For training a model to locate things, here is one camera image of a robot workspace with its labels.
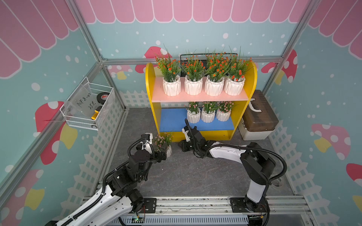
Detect pink flower pot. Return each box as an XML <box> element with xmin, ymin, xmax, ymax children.
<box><xmin>201</xmin><ymin>101</ymin><xmax>219</xmax><ymax>123</ymax></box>
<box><xmin>186</xmin><ymin>102</ymin><xmax>201</xmax><ymax>124</ymax></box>
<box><xmin>152</xmin><ymin>133</ymin><xmax>173</xmax><ymax>158</ymax></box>
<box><xmin>216</xmin><ymin>101</ymin><xmax>234</xmax><ymax>121</ymax></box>

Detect orange flower pot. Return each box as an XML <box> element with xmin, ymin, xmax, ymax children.
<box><xmin>181</xmin><ymin>53</ymin><xmax>205</xmax><ymax>96</ymax></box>
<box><xmin>205</xmin><ymin>52</ymin><xmax>229</xmax><ymax>97</ymax></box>
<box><xmin>156</xmin><ymin>46</ymin><xmax>181</xmax><ymax>97</ymax></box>
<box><xmin>224</xmin><ymin>54</ymin><xmax>253</xmax><ymax>96</ymax></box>

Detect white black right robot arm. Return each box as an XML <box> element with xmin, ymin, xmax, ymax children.
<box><xmin>180</xmin><ymin>119</ymin><xmax>288</xmax><ymax>213</ymax></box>

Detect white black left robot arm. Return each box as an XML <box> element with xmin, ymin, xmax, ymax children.
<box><xmin>47</xmin><ymin>133</ymin><xmax>169</xmax><ymax>226</ymax></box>

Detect yellow pink blue wooden rack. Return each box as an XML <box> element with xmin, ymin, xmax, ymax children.
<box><xmin>145</xmin><ymin>62</ymin><xmax>257</xmax><ymax>142</ymax></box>

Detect white box with brown lid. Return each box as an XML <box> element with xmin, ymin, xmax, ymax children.
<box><xmin>238</xmin><ymin>90</ymin><xmax>279</xmax><ymax>141</ymax></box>

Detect yellow utility knife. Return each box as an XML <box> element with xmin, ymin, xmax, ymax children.
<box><xmin>91</xmin><ymin>106</ymin><xmax>102</xmax><ymax>120</ymax></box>

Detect black tape roll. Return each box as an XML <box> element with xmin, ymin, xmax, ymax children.
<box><xmin>97</xmin><ymin>92</ymin><xmax>110</xmax><ymax>105</ymax></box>

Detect clear tape roll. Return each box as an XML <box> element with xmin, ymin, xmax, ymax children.
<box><xmin>271</xmin><ymin>178</ymin><xmax>284</xmax><ymax>188</ymax></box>

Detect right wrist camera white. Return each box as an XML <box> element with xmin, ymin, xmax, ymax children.
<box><xmin>182</xmin><ymin>126</ymin><xmax>191</xmax><ymax>142</ymax></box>

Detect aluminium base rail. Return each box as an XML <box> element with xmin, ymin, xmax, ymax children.
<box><xmin>76</xmin><ymin>196</ymin><xmax>314</xmax><ymax>226</ymax></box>

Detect clear wall-mounted wire basket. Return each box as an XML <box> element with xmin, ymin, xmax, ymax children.
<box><xmin>60</xmin><ymin>78</ymin><xmax>115</xmax><ymax>131</ymax></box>

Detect black mesh wire basket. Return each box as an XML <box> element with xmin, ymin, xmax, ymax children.
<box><xmin>180</xmin><ymin>53</ymin><xmax>240</xmax><ymax>77</ymax></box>

